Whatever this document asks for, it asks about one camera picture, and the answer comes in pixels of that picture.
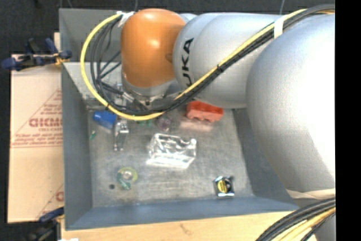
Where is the clear plastic box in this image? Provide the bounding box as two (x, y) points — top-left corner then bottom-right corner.
(146, 133), (197, 169)

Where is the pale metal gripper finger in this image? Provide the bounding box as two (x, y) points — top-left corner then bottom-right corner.
(113, 122), (120, 152)
(118, 120), (130, 151)

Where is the red plastic toy brick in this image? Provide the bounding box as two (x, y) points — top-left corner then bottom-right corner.
(185, 100), (224, 122)

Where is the blue block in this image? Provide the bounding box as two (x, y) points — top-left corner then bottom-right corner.
(93, 110), (117, 130)

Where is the grey metal bin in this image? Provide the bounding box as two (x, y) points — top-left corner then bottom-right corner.
(58, 7), (300, 231)

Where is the small clear purple object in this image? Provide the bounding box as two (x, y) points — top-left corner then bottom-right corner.
(157, 117), (173, 132)

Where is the black and yellow tape measure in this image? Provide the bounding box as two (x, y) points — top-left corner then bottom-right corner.
(213, 175), (235, 197)

